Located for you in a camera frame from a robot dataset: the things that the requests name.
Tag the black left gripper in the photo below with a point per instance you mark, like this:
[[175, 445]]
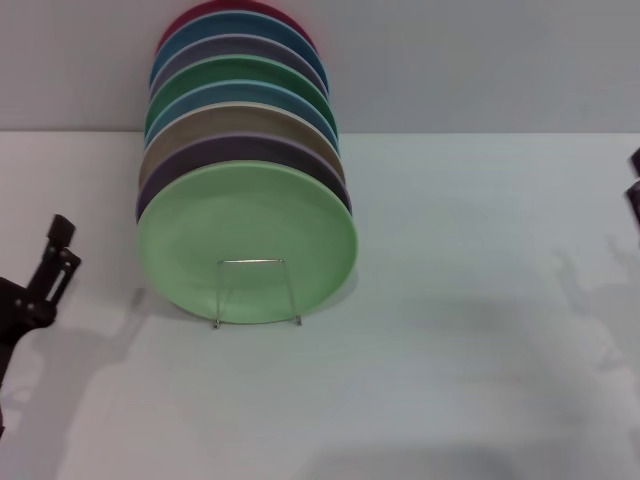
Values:
[[17, 312]]

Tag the purple plate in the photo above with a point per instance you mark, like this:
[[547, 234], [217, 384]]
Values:
[[225, 150]]

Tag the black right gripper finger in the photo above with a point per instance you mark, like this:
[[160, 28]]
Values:
[[636, 200]]

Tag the beige plate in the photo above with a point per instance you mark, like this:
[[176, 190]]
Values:
[[225, 120]]

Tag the grey lilac plate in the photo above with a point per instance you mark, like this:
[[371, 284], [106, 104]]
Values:
[[235, 47]]

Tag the dark green plate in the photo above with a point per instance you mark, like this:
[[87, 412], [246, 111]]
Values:
[[235, 70]]

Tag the light blue plate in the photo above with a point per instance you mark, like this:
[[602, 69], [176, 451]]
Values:
[[235, 92]]

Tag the red plate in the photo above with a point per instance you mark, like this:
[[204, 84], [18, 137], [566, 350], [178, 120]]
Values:
[[175, 22]]

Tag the teal blue plate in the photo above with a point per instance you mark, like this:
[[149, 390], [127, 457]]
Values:
[[235, 25]]

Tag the light green plate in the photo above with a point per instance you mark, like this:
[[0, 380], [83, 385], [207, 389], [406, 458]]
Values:
[[250, 230]]

